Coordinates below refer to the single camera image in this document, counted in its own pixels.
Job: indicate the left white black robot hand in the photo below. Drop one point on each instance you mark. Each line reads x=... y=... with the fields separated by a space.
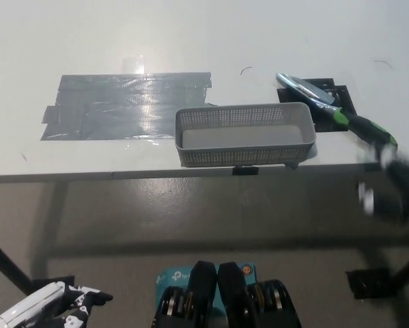
x=37 y=304

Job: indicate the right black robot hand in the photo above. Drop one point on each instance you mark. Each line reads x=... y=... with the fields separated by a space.
x=395 y=194

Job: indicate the robot body black teal blocks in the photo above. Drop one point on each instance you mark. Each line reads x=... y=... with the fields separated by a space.
x=228 y=294

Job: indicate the black tape patch on floor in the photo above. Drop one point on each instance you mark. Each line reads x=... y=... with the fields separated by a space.
x=368 y=285

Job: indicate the black tape patch on table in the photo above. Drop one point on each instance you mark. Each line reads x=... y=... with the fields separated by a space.
x=344 y=99

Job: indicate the small black tape strip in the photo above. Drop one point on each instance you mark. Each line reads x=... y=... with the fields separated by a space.
x=246 y=171

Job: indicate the grey perforated plastic basket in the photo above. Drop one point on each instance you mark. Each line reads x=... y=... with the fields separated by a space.
x=197 y=159

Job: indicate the large grey duct tape patch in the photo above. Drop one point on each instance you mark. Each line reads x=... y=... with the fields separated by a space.
x=108 y=109

